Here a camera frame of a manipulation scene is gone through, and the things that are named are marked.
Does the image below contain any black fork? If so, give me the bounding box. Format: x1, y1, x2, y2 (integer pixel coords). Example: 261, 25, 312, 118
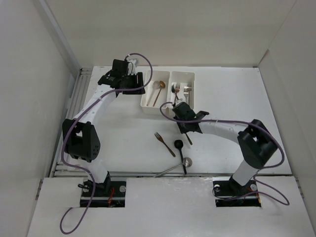
171, 85, 179, 103

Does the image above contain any silver fork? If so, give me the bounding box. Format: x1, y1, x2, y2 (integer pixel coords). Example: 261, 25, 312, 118
183, 88, 189, 104
186, 83, 192, 103

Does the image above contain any brown spoon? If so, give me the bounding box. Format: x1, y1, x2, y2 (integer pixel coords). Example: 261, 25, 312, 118
185, 133, 193, 146

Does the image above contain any black spoon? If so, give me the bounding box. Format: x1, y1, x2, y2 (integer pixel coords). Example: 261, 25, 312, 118
174, 140, 187, 175

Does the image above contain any copper spoon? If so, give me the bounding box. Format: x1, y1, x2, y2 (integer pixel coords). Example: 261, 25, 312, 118
153, 81, 165, 107

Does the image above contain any beige spoon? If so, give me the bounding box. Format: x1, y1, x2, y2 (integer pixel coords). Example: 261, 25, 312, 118
146, 81, 160, 106

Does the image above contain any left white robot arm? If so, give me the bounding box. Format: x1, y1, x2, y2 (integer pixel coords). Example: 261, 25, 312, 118
62, 59, 145, 196

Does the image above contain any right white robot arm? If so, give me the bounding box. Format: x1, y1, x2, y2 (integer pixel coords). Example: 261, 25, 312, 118
172, 101, 278, 195

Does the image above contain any right white plastic bin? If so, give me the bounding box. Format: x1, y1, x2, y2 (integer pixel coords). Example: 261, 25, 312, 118
167, 71, 196, 109

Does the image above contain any white plastic bin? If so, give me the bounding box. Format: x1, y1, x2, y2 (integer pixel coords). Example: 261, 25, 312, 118
140, 70, 171, 115
167, 71, 196, 109

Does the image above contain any left white plastic bin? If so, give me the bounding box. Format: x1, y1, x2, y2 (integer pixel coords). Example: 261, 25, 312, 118
140, 70, 171, 115

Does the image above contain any copper fork in pile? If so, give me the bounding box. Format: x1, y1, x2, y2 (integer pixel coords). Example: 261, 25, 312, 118
155, 132, 176, 157

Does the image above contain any silver spoon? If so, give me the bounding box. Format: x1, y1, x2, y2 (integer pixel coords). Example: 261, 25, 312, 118
153, 158, 193, 178

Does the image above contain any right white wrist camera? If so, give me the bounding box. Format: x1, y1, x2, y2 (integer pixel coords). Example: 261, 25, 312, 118
174, 99, 184, 106

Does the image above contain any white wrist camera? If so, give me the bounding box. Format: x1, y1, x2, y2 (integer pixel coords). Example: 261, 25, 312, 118
126, 58, 139, 75
174, 99, 184, 106

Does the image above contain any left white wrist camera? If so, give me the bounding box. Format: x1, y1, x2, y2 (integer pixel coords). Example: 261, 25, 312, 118
126, 58, 139, 75

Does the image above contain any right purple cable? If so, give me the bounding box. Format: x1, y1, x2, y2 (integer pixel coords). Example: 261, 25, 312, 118
159, 101, 291, 206

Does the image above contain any purple cable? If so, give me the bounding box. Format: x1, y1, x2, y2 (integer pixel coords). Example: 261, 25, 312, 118
159, 101, 291, 206
59, 52, 153, 235

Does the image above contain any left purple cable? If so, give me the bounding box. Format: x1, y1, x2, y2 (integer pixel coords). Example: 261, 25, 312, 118
59, 52, 153, 235

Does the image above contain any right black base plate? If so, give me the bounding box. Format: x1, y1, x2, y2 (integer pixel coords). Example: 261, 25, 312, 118
213, 180, 258, 198

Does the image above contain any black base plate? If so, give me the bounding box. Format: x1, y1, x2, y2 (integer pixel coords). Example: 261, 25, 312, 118
78, 180, 126, 198
213, 180, 258, 198

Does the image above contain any aluminium rail frame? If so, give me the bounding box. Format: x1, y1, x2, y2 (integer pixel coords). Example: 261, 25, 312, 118
47, 68, 92, 177

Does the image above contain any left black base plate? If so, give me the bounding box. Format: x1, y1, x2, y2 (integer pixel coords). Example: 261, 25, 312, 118
78, 180, 126, 198

